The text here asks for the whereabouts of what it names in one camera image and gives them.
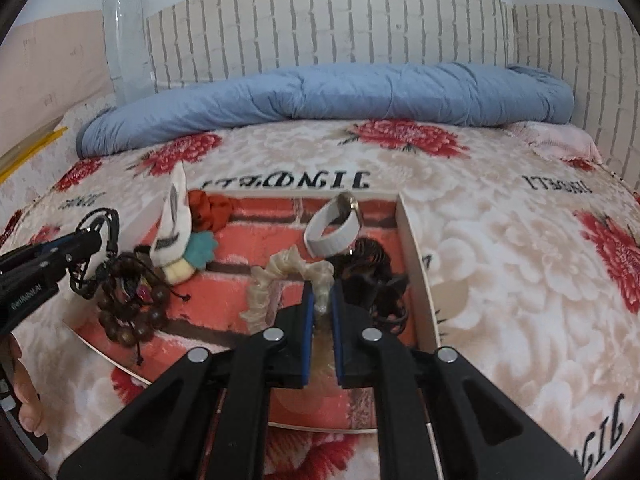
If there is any blue quilt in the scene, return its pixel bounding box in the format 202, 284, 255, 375
76, 62, 575, 158

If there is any clear plastic sheet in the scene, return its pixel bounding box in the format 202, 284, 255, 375
102, 0, 156, 106

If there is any cream scrunchie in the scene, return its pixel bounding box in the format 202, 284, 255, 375
240, 249, 335, 326

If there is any yellow edged board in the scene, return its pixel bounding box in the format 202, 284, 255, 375
0, 127, 68, 183

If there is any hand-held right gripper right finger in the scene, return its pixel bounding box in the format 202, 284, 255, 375
332, 277, 586, 480

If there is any brick pattern tray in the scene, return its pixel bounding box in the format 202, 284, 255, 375
65, 190, 443, 433

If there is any pink pillow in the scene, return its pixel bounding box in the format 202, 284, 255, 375
505, 120, 603, 163

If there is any floral fleece blanket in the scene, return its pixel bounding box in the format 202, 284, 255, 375
0, 120, 640, 480

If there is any white band with dark stone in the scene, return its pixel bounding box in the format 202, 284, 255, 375
304, 192, 362, 257

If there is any black scrunchie with flower charm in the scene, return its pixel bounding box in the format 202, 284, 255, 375
327, 237, 391, 311

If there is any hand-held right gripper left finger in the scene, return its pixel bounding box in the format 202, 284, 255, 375
57, 281, 317, 480

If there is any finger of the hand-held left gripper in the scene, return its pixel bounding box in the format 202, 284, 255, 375
0, 250, 98, 286
0, 231, 103, 271

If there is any person's left hand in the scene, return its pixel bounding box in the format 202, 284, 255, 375
10, 335, 43, 434

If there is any black bow hair tie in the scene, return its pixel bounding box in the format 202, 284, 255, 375
365, 275, 411, 333

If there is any black leather cord bracelet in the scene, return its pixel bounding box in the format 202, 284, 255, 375
67, 207, 123, 297

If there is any white and yellow plush toy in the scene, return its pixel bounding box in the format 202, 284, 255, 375
149, 164, 219, 283

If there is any brown wooden bead bracelet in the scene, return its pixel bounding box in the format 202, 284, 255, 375
96, 252, 171, 363

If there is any red scrunchie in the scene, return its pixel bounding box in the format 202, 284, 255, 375
189, 190, 236, 233

